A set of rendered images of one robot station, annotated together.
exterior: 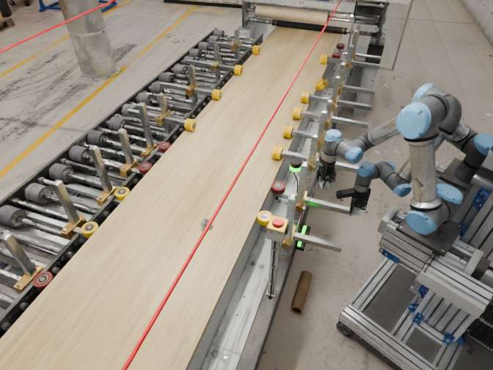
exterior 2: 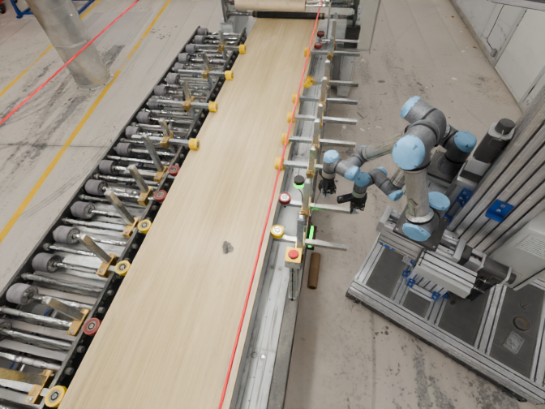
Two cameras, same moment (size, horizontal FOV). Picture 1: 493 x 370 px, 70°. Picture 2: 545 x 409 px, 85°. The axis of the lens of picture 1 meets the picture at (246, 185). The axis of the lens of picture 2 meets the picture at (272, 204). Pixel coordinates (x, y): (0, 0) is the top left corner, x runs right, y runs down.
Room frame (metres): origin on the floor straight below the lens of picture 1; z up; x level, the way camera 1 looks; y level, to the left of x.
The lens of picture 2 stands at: (0.34, 0.00, 2.42)
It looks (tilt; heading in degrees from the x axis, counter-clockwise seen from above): 54 degrees down; 355
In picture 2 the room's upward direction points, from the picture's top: 5 degrees counter-clockwise
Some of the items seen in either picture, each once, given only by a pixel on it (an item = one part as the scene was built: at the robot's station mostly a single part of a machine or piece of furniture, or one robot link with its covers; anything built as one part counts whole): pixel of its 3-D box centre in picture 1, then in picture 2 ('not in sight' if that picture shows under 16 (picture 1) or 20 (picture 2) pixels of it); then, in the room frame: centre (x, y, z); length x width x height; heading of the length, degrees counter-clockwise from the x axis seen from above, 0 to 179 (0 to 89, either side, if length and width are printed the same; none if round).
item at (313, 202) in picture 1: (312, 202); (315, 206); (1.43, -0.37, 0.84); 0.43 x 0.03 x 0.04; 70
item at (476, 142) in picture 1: (481, 149); (461, 145); (1.44, -1.18, 1.21); 0.13 x 0.12 x 0.14; 21
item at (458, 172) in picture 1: (472, 168); (452, 161); (1.43, -1.18, 1.09); 0.15 x 0.15 x 0.10
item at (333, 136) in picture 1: (332, 142); (331, 161); (1.38, -0.41, 1.29); 0.09 x 0.08 x 0.11; 40
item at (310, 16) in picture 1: (309, 16); (288, 4); (4.04, -0.68, 1.05); 1.43 x 0.12 x 0.12; 70
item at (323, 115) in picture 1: (319, 142); (315, 146); (1.88, -0.47, 0.93); 0.04 x 0.04 x 0.48; 70
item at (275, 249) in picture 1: (274, 267); (293, 281); (0.93, -0.12, 0.93); 0.05 x 0.05 x 0.45; 70
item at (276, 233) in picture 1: (277, 229); (293, 258); (0.93, -0.12, 1.18); 0.07 x 0.07 x 0.08; 70
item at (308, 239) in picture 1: (299, 237); (310, 243); (1.19, -0.28, 0.81); 0.44 x 0.03 x 0.04; 70
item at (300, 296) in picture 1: (301, 291); (314, 270); (1.34, -0.39, 0.04); 0.30 x 0.08 x 0.08; 160
